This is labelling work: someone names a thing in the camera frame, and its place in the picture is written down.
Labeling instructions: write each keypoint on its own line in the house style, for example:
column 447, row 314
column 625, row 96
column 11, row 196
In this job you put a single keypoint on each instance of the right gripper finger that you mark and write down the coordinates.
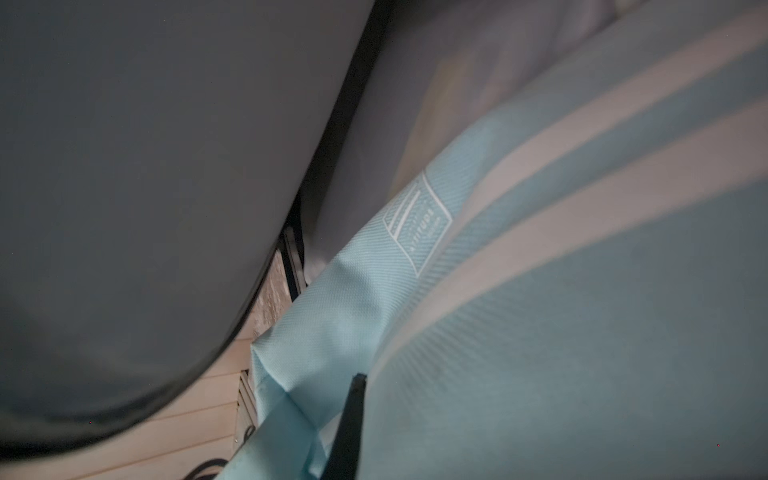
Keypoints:
column 343, row 461

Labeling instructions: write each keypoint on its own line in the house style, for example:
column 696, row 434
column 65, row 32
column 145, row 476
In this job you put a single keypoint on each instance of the light teal pencil pouch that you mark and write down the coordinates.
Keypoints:
column 575, row 288

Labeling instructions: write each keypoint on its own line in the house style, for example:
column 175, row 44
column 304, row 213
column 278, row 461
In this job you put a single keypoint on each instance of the navy blue student backpack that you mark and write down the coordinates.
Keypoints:
column 152, row 152

